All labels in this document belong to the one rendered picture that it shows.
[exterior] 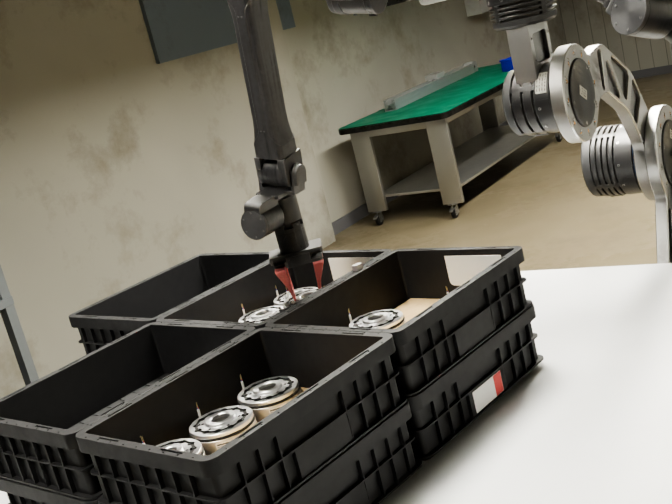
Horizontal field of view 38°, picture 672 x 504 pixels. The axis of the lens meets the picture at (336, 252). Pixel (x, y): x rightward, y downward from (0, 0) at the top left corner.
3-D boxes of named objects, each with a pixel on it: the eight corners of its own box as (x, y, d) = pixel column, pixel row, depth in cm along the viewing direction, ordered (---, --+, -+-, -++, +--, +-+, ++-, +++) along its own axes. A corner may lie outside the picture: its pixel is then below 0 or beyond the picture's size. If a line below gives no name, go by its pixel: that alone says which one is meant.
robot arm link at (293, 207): (299, 185, 182) (275, 188, 185) (278, 196, 177) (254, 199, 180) (309, 220, 184) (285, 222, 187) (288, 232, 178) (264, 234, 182)
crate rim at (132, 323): (202, 262, 236) (200, 253, 235) (291, 261, 216) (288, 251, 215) (67, 327, 207) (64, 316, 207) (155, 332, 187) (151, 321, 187)
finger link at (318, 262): (333, 295, 184) (320, 249, 181) (296, 305, 184) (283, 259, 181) (331, 285, 190) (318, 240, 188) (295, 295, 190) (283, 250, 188)
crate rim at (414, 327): (397, 259, 196) (395, 248, 195) (528, 257, 176) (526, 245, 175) (263, 339, 167) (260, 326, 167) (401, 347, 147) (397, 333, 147)
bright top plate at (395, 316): (367, 312, 184) (366, 309, 184) (413, 311, 178) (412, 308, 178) (339, 333, 176) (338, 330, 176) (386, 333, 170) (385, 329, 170)
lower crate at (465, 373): (420, 353, 200) (407, 299, 198) (549, 362, 180) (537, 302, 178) (293, 446, 172) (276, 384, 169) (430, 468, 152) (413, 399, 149)
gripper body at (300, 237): (324, 255, 182) (314, 217, 180) (271, 268, 182) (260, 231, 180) (322, 246, 188) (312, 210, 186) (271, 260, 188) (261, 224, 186)
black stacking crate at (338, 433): (277, 390, 169) (260, 330, 167) (413, 405, 150) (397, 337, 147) (96, 509, 141) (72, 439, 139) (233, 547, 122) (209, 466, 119)
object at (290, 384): (265, 377, 164) (264, 374, 164) (311, 380, 157) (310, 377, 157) (225, 404, 156) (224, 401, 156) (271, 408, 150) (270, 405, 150)
